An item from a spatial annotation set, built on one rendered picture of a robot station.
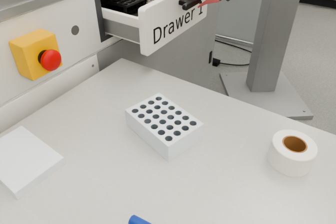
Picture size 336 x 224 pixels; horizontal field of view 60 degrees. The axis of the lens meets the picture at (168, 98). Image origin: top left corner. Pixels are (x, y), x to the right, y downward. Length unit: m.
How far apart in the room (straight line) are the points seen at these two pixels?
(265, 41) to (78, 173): 1.44
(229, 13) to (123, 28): 1.91
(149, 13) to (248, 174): 0.37
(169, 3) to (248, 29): 1.88
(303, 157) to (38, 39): 0.49
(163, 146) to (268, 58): 1.42
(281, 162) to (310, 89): 1.70
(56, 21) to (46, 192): 0.34
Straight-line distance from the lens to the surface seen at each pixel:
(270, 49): 1.81
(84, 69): 0.74
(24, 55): 0.57
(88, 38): 0.72
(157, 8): 0.66
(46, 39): 0.59
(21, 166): 0.53
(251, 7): 2.48
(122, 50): 0.82
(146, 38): 0.65
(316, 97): 2.12
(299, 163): 0.50
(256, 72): 1.87
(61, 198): 0.49
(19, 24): 0.61
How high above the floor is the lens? 1.14
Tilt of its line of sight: 37 degrees down
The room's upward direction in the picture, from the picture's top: straight up
